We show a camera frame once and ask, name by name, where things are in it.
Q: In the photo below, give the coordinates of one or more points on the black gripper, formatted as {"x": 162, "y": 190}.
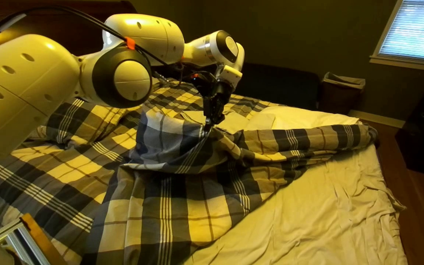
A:
{"x": 215, "y": 96}

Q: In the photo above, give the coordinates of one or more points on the plaid black yellow bed sheet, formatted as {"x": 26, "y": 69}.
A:
{"x": 147, "y": 186}

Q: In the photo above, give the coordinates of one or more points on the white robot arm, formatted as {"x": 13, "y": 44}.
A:
{"x": 36, "y": 74}

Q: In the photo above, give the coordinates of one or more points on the cream fitted mattress sheet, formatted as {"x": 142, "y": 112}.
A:
{"x": 338, "y": 212}

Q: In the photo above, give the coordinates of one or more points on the dark low bench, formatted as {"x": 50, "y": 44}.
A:
{"x": 279, "y": 85}

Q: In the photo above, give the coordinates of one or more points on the small bin with paper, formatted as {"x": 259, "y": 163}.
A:
{"x": 338, "y": 91}

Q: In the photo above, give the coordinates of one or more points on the wooden framed stand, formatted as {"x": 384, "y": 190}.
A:
{"x": 26, "y": 240}

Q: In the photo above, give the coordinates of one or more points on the window with white frame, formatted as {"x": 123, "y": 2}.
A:
{"x": 402, "y": 38}

